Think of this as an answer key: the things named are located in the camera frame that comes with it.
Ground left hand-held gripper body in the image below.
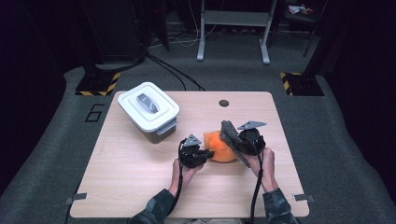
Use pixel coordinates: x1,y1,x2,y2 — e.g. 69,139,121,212
178,133,208,170

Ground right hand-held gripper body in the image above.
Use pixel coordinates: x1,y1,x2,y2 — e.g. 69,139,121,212
236,120,268,157

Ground orange plush toy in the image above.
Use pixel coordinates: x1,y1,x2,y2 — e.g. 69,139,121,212
203,130,239,163

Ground grey fuzzy towel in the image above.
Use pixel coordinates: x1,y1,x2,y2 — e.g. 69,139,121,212
219,119,251,169

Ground clear brown storage box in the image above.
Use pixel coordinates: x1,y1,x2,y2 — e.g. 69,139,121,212
136,118,179,145

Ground white lid with grey handle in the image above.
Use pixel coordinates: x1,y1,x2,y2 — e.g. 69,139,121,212
117,81,180,133

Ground person's left hand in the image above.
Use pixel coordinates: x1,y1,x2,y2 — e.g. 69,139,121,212
168,159,205,198

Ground person's right hand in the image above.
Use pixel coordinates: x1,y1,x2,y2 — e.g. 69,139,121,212
247,148,279,194

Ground grey tape piece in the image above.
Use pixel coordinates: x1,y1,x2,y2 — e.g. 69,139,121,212
64,192,88,205
293,193,315,203

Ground white and red small object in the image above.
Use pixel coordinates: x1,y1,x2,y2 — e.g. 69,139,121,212
288,4,314,16

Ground dark cabinet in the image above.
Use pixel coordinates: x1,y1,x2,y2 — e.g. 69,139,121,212
78,0,148,64

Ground left hand-held gripper black cable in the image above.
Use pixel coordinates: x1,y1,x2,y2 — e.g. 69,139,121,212
169,138,187,216

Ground hand-held gripper black cable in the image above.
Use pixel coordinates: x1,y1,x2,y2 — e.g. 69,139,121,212
169,138,187,216
249,146,265,224

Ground right hand-held gripper black cable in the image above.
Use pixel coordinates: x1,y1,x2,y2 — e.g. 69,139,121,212
249,146,265,224

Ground black floor cable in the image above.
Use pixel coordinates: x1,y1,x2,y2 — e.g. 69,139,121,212
148,53,207,91
146,54,188,91

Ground black yellow striped base plate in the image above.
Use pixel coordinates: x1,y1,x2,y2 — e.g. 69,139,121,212
75,72,121,97
279,72,325,97

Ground white metal stand frame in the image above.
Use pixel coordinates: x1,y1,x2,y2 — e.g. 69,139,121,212
196,0,278,65

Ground white cable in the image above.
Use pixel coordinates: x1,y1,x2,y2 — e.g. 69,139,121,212
174,0,219,49

